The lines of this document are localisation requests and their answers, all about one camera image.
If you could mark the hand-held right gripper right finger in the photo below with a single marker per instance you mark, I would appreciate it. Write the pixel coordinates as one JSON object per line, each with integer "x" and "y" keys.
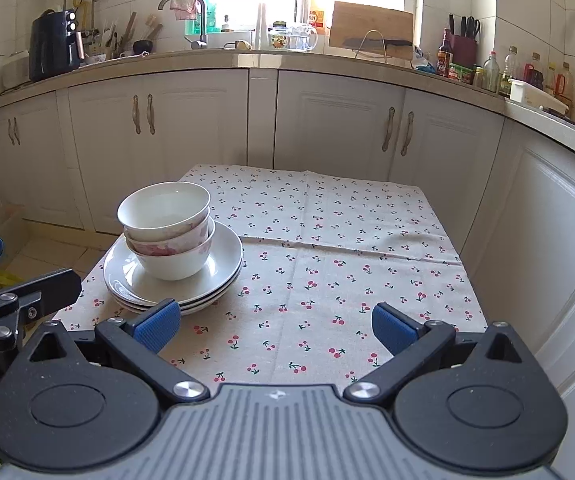
{"x": 392, "y": 327}

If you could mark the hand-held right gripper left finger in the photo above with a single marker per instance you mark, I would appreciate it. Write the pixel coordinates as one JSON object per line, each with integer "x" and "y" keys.
{"x": 160, "y": 322}

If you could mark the white plate fruit print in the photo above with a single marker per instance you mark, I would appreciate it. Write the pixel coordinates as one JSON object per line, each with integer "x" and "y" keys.
{"x": 217, "y": 265}
{"x": 217, "y": 296}
{"x": 202, "y": 306}

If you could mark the large white floral bowl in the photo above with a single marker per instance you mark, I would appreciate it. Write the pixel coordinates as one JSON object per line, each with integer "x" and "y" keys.
{"x": 172, "y": 267}

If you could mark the medium white floral bowl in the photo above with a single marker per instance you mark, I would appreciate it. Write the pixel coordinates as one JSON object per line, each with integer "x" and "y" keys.
{"x": 192, "y": 237}

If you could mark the small white floral bowl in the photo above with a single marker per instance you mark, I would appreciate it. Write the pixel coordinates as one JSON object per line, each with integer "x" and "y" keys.
{"x": 162, "y": 205}

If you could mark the cherry print tablecloth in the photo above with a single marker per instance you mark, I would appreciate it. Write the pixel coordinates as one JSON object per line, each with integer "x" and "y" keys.
{"x": 342, "y": 260}

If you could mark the white countertop appliance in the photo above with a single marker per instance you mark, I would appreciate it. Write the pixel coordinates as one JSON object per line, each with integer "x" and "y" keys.
{"x": 14, "y": 70}

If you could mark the black air fryer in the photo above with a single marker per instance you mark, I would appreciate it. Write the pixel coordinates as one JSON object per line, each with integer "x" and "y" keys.
{"x": 52, "y": 45}

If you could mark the small black bowl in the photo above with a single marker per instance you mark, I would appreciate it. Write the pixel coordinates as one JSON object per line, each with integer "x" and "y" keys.
{"x": 143, "y": 46}

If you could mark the green red seasoning packet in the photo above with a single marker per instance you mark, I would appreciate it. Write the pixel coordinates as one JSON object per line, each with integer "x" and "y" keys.
{"x": 461, "y": 73}

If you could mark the small glass jar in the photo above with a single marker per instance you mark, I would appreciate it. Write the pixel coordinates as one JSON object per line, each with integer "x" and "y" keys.
{"x": 478, "y": 76}

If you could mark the wooden spatula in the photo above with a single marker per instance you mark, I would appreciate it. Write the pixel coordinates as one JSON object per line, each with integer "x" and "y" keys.
{"x": 128, "y": 27}

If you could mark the blue white plastic bag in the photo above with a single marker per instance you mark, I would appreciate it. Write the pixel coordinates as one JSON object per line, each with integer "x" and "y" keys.
{"x": 422, "y": 60}

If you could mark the white plastic container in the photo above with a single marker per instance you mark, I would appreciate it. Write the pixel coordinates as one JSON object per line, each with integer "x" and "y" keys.
{"x": 537, "y": 97}

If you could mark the clear glass bottle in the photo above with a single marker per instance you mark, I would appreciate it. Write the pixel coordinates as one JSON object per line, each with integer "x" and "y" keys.
{"x": 491, "y": 72}

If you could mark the dark soy sauce bottle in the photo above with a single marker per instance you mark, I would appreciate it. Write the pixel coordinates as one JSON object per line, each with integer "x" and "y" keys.
{"x": 445, "y": 57}

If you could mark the wooden dish brush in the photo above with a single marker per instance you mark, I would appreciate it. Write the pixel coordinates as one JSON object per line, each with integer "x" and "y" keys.
{"x": 153, "y": 24}

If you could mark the dark red knife block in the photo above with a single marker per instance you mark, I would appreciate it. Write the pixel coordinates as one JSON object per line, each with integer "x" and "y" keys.
{"x": 465, "y": 52}

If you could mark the tall clear plastic bottle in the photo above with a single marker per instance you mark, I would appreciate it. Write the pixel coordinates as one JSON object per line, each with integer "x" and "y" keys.
{"x": 508, "y": 67}

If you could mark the black kitchen cleaver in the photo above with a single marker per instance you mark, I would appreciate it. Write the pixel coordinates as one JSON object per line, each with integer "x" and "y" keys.
{"x": 367, "y": 42}

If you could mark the dark red liquid bottle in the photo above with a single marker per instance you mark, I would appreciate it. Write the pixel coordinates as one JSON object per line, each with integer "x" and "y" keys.
{"x": 532, "y": 72}

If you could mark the pale yellow liquid bottle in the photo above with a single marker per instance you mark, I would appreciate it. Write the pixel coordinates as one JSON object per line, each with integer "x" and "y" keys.
{"x": 550, "y": 80}

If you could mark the amber oil bottle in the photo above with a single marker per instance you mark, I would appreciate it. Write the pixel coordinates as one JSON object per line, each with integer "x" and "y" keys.
{"x": 564, "y": 85}

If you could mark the clear glass pitcher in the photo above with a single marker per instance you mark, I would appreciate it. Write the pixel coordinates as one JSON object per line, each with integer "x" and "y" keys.
{"x": 301, "y": 37}

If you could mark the steel kitchen faucet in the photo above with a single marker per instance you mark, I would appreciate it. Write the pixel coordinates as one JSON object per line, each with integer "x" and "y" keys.
{"x": 202, "y": 20}

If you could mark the wooden cutting board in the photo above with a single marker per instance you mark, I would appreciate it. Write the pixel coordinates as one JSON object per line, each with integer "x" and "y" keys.
{"x": 372, "y": 20}

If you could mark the floral glass jar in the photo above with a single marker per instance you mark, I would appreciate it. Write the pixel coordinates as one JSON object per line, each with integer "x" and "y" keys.
{"x": 278, "y": 37}

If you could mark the tall white cup stack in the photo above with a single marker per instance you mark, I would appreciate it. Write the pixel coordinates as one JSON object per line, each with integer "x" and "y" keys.
{"x": 261, "y": 27}

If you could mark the black scissors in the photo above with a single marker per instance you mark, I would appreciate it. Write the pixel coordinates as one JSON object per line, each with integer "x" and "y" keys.
{"x": 473, "y": 25}

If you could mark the green dish soap bottle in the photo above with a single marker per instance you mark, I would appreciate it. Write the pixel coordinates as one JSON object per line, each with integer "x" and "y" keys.
{"x": 211, "y": 12}

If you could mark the pink dish cloth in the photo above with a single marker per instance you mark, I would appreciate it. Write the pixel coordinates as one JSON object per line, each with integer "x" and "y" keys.
{"x": 185, "y": 5}

